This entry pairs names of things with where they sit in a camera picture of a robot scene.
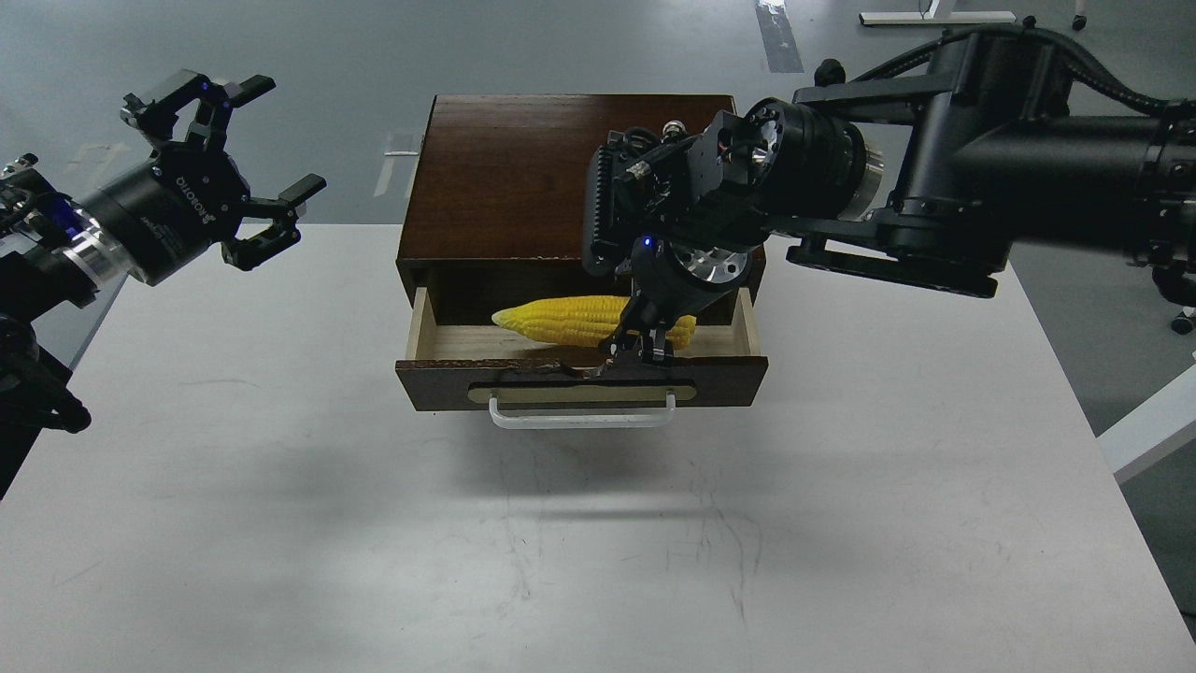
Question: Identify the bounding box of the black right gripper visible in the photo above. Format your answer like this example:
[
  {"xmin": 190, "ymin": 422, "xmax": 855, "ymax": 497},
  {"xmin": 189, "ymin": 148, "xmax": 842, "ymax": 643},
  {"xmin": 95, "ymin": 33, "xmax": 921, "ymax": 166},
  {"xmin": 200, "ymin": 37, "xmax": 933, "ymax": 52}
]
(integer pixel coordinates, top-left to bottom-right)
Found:
[{"xmin": 602, "ymin": 235, "xmax": 753, "ymax": 369}]

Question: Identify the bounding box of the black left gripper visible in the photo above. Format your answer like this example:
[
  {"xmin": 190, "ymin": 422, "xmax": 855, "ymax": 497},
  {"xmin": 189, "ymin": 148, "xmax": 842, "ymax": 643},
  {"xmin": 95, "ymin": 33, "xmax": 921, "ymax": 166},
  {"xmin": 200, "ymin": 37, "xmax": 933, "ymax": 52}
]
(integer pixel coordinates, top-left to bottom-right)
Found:
[{"xmin": 80, "ymin": 69, "xmax": 327, "ymax": 286}]

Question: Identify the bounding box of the yellow corn cob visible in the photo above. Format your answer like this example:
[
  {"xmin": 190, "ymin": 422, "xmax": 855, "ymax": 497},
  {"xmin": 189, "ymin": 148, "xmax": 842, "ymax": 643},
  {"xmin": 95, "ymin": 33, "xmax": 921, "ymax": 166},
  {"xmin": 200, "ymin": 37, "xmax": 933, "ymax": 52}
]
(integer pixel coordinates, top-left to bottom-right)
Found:
[{"xmin": 492, "ymin": 294, "xmax": 698, "ymax": 357}]

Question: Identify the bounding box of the wooden drawer with white handle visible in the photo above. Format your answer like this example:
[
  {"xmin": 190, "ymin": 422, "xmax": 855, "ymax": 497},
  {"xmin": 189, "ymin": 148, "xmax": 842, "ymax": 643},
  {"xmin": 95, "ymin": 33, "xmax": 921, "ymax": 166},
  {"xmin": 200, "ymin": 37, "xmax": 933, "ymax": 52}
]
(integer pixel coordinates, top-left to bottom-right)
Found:
[{"xmin": 393, "ymin": 287, "xmax": 769, "ymax": 426}]

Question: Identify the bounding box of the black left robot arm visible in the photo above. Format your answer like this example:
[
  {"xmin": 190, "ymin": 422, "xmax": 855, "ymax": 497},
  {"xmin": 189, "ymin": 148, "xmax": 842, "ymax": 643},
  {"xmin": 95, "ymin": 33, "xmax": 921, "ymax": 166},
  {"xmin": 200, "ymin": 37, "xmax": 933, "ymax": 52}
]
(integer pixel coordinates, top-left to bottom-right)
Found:
[{"xmin": 1, "ymin": 69, "xmax": 327, "ymax": 487}]

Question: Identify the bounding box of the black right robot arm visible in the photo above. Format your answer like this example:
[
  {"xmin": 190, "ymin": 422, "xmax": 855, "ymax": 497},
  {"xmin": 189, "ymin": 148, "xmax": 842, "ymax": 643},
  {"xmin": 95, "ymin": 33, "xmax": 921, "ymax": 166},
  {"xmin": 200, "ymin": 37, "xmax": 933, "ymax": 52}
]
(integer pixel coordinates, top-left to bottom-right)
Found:
[{"xmin": 582, "ymin": 24, "xmax": 1195, "ymax": 366}]

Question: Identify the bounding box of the dark wooden cabinet box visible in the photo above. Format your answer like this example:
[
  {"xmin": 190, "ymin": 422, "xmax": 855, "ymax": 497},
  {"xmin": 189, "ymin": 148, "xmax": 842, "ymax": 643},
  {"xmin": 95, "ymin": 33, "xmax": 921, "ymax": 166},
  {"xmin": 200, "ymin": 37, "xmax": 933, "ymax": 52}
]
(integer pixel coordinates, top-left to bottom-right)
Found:
[{"xmin": 396, "ymin": 93, "xmax": 736, "ymax": 325}]

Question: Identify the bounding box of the white desk leg base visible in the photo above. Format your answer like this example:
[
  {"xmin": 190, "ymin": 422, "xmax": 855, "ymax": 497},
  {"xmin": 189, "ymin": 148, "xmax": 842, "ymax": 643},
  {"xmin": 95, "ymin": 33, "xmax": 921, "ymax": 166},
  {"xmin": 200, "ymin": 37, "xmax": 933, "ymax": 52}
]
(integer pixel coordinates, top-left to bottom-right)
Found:
[{"xmin": 858, "ymin": 11, "xmax": 1019, "ymax": 26}]

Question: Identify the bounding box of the white adjacent table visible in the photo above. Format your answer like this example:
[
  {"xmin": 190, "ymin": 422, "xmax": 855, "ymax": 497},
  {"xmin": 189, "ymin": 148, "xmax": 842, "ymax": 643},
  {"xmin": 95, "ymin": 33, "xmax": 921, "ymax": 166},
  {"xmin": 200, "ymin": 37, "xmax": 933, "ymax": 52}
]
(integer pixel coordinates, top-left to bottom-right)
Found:
[{"xmin": 1097, "ymin": 366, "xmax": 1195, "ymax": 485}]

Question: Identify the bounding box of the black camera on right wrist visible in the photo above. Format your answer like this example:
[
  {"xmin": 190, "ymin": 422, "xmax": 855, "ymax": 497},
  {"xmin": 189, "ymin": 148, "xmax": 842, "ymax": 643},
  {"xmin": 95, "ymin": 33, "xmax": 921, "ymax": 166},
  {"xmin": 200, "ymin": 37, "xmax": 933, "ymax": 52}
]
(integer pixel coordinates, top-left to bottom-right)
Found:
[{"xmin": 582, "ymin": 111, "xmax": 752, "ymax": 285}]

